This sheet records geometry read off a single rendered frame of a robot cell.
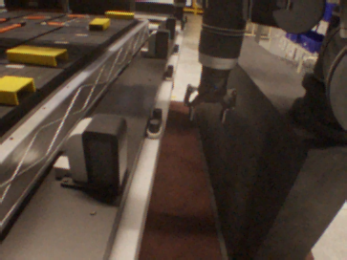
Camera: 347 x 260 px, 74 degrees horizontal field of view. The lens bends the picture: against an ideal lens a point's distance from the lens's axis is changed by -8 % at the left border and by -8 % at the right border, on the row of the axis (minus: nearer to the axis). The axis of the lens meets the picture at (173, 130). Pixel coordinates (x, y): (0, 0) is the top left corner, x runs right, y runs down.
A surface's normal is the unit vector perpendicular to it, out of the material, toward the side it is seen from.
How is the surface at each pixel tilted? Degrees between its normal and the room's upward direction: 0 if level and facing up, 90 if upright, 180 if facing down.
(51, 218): 0
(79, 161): 90
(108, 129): 0
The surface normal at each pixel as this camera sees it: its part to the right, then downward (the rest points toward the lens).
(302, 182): 0.04, 0.54
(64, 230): 0.09, -0.84
